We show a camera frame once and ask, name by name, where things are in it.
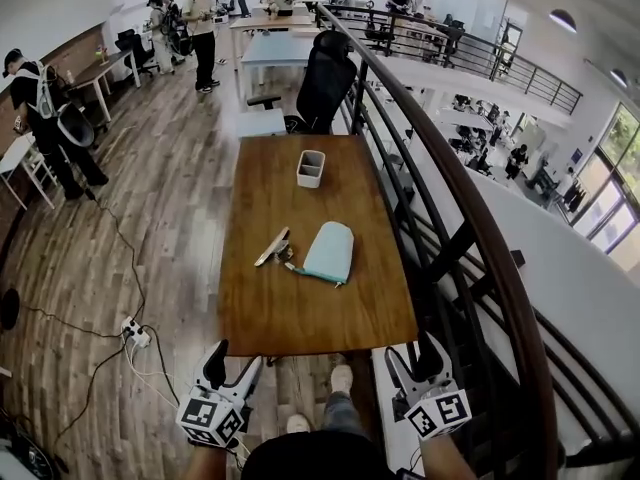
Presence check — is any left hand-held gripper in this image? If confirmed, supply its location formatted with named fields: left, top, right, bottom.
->
left=175, top=340, right=264, bottom=450

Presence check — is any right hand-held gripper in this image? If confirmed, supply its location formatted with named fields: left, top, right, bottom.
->
left=383, top=331, right=474, bottom=440

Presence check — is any light blue zip pouch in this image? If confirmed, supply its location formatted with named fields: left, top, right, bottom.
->
left=283, top=220, right=356, bottom=289

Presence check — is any person's right forearm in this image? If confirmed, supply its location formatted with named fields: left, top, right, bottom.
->
left=418, top=432, right=479, bottom=480

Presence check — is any person's left forearm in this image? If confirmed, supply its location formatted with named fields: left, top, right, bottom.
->
left=182, top=442, right=229, bottom=480

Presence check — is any person's right shoe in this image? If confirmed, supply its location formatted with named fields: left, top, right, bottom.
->
left=329, top=365, right=354, bottom=394

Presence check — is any person's right leg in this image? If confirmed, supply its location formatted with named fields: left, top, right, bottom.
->
left=319, top=391, right=371, bottom=438

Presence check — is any white power strip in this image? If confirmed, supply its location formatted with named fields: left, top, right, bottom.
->
left=119, top=316, right=152, bottom=350

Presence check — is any person's black shirt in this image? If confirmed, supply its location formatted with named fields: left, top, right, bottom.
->
left=242, top=430, right=401, bottom=480

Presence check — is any stair railing with wooden handrail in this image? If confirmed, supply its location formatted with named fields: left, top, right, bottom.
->
left=314, top=2, right=640, bottom=480

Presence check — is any silver metal clip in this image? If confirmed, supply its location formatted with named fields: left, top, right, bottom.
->
left=253, top=225, right=295, bottom=268

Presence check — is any white divided pen holder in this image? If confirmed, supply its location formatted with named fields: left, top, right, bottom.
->
left=296, top=149, right=327, bottom=189

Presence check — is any black round device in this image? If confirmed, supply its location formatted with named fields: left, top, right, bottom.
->
left=0, top=407, right=56, bottom=480

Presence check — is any crowd of distant people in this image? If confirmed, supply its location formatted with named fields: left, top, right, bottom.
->
left=449, top=92, right=581, bottom=209

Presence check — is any white drawer cabinet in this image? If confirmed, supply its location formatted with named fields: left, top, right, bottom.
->
left=234, top=107, right=289, bottom=140

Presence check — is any large glass window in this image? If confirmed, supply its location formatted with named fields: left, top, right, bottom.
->
left=572, top=101, right=640, bottom=272

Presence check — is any white wooden chair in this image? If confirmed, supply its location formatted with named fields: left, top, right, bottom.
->
left=22, top=147, right=56, bottom=209

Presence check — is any black mesh highback office chair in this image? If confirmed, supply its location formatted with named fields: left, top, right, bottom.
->
left=247, top=30, right=359, bottom=136

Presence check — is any small white table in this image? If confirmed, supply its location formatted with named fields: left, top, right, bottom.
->
left=0, top=135, right=36, bottom=209

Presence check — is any black metal balcony railing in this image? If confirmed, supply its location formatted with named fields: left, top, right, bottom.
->
left=319, top=2, right=585, bottom=117

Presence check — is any light blue table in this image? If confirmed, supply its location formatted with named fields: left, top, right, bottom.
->
left=239, top=31, right=321, bottom=107

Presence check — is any dark top white leg desk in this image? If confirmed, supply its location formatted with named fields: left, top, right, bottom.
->
left=67, top=49, right=143, bottom=124

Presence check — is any black swivel office chair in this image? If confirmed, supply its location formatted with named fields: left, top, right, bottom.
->
left=114, top=28, right=156, bottom=79

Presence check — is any light wooden top table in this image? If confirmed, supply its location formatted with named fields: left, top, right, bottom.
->
left=228, top=14, right=316, bottom=69

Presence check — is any black power cable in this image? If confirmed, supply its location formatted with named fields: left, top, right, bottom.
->
left=87, top=190, right=149, bottom=327
left=17, top=305, right=126, bottom=340
left=54, top=345, right=131, bottom=442
left=142, top=325, right=181, bottom=409

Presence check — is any white cable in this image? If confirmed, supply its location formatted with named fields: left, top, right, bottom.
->
left=124, top=342, right=251, bottom=472

